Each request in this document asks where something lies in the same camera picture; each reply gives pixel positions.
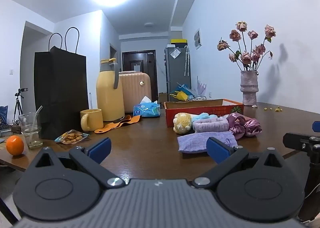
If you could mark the plastic pouch on refrigerator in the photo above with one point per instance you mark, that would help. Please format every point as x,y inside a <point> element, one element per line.
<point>175,53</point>

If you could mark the clear glass straw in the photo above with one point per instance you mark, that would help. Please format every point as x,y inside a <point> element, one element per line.
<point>35,123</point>

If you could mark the light purple towel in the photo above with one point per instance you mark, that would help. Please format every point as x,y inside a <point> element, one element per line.
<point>211,125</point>

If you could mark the pink ceramic vase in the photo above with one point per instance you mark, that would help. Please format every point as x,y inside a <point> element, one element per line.
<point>248,88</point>

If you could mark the blue bag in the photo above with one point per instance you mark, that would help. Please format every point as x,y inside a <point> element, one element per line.
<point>186,88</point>

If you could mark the yellow thermos jug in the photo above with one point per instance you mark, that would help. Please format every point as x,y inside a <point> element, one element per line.
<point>108,93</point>

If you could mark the yellow watering can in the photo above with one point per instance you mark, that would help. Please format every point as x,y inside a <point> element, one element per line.
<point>181,95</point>

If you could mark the black paper bag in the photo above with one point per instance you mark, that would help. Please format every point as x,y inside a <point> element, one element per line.
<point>61,93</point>

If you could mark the yellow plush toy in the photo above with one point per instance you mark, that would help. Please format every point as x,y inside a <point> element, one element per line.
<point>182,123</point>

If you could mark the clear drinking glass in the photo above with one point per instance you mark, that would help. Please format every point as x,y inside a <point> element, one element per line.
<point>30,133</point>

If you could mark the purple coral decoration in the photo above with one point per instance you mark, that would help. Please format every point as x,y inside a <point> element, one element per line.
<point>202,87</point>

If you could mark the dried pink roses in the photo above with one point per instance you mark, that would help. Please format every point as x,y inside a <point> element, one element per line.
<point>246,57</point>

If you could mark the yellow mug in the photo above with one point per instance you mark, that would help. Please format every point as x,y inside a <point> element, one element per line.
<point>93,119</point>

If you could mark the light blue plush toy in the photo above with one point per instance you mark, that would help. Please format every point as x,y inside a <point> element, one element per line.
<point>203,116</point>

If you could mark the camera on tripod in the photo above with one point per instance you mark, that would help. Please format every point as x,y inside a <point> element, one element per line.
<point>18,98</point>

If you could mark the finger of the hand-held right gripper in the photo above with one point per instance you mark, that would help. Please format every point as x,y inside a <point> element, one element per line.
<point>293,141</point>
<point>316,127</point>

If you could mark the hanging umbrellas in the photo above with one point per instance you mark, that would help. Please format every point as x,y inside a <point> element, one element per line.
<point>187,60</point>

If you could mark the blue tissue pack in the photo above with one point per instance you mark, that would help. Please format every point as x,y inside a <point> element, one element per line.
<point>147,110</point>

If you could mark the yellow box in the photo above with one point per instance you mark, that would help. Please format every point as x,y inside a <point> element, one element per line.
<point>178,42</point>

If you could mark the peach suitcase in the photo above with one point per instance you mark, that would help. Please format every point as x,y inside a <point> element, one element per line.
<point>136,85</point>

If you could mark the purple washcloth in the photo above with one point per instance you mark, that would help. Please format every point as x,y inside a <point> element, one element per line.
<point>192,143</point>

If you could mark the orange fruit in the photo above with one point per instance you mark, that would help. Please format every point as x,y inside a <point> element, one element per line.
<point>15,145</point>

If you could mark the red cardboard box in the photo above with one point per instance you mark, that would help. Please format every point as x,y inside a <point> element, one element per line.
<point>212,110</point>

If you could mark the scattered yellow petals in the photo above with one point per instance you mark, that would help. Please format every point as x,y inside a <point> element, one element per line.
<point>277,109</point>

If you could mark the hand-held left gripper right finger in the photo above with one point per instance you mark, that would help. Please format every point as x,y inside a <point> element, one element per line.
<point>217,149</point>

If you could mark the dark entrance door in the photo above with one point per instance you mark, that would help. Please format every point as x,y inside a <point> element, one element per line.
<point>140,68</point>

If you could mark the grey refrigerator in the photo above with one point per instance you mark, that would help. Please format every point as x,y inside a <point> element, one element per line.
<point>176,73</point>

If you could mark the pink satin cloth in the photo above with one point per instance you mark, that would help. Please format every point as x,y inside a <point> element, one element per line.
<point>246,125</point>

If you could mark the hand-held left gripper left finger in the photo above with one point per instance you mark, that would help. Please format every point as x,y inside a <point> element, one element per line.
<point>100,149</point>

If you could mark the bag of cookies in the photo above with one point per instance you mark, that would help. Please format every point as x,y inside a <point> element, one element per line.
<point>72,137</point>

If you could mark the framed wall picture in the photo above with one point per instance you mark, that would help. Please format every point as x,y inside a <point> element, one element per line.
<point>197,38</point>

